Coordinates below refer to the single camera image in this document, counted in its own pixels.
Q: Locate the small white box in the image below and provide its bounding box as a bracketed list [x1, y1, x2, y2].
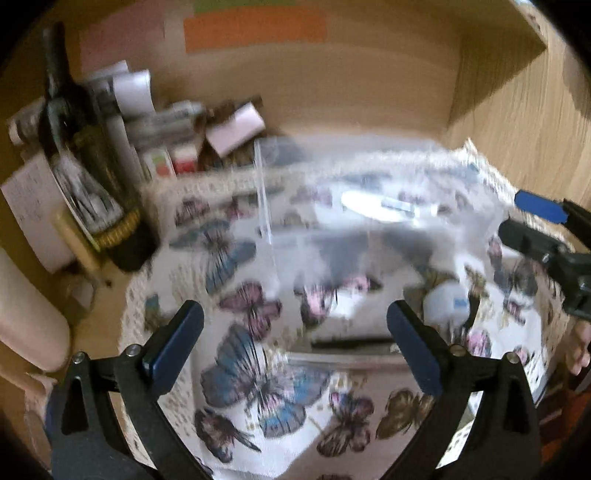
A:
[423, 280, 471, 328]

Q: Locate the black bar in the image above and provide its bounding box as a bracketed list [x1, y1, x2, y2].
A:
[311, 338, 397, 353]

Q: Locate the person's right hand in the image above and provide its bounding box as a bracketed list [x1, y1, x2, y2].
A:
[565, 320, 591, 376]

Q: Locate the wooden shelf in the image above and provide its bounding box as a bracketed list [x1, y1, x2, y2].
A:
[509, 0, 548, 49]

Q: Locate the clear plastic storage box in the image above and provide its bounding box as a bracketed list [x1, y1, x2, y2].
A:
[254, 136, 506, 344]

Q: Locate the butterfly print lace tablecloth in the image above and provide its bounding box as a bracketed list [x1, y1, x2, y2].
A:
[120, 138, 571, 479]

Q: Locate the white note card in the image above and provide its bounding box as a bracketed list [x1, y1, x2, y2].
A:
[1, 152, 74, 274]

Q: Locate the dark wine bottle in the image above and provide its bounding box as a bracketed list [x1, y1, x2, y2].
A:
[38, 22, 158, 273]

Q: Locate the stack of books and papers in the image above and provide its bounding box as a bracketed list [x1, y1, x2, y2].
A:
[6, 59, 267, 181]

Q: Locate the small pink box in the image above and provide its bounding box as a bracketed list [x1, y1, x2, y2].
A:
[205, 102, 266, 158]

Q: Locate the orange sticky note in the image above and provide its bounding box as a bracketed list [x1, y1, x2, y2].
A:
[183, 5, 328, 53]

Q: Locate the pink sticky note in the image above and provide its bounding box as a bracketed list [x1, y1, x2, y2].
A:
[79, 11, 164, 73]

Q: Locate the green sticky note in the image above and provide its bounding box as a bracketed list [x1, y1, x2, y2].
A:
[192, 0, 296, 15]

